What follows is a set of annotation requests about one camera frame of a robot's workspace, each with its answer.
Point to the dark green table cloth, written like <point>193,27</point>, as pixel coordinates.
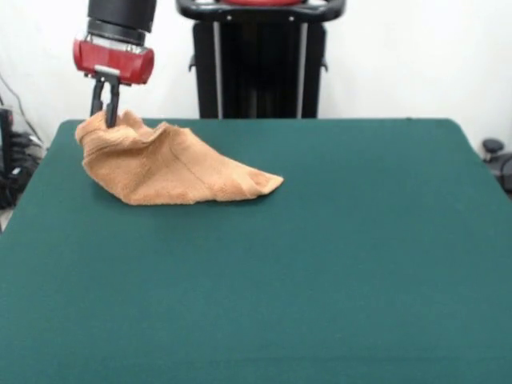
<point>280,280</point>

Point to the black equipment stack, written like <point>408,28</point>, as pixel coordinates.
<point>8,160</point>

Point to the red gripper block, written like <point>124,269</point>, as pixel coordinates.
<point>112,62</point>

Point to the tan terry towel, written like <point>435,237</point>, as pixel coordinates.
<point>172,172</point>

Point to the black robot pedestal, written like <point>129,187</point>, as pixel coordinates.
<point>260,72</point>

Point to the black office chair base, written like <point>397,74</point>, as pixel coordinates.
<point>496,156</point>

